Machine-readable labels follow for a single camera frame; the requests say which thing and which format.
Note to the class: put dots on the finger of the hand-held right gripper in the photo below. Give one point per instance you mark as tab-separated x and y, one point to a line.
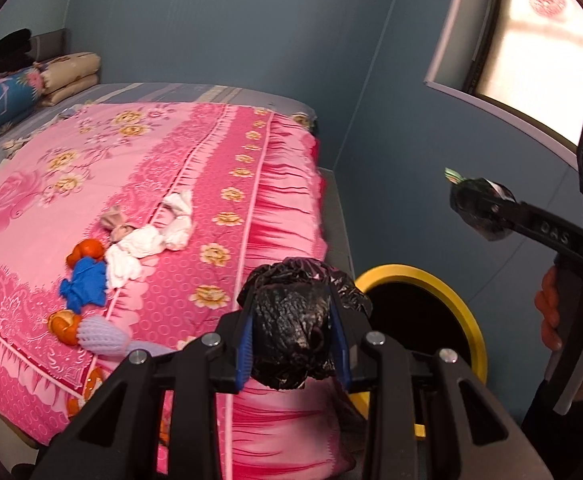
546	227

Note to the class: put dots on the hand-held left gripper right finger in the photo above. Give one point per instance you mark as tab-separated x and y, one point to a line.
339	345

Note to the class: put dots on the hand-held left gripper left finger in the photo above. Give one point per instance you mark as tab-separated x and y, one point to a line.
245	355

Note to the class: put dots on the black plastic bag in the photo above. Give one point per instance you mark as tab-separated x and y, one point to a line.
286	320

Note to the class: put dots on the black shiny snack wrapper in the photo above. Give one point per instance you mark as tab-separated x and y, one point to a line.
471	205

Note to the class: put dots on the yellow rimmed black trash bin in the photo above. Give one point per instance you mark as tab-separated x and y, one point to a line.
421	272

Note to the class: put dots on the white cloth garment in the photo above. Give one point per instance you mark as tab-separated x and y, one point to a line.
179	232

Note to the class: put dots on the person's right forearm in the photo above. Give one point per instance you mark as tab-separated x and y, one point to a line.
561	440

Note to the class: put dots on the person's right hand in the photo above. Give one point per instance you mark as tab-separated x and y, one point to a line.
546	310

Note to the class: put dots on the white tissue bundle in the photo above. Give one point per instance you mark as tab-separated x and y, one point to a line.
136	245

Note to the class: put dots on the blue crumpled cloth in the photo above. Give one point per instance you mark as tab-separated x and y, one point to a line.
86	282

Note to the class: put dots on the red round paper-cut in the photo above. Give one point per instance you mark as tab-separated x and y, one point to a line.
549	2

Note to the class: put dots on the beige crumpled paper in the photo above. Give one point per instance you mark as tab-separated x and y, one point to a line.
116	222

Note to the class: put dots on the pink floral blanket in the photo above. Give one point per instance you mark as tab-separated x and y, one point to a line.
146	160

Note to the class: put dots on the beige stacked pillows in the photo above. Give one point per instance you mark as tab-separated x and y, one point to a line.
71	72

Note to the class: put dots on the blue floral bolster pillow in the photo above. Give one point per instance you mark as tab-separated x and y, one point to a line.
1	100

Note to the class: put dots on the grey headboard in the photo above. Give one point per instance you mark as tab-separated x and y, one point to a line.
51	42

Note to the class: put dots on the black clothing pile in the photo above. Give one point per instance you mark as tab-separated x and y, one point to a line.
1	52

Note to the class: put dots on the window with white frame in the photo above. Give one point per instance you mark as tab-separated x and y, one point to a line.
536	50

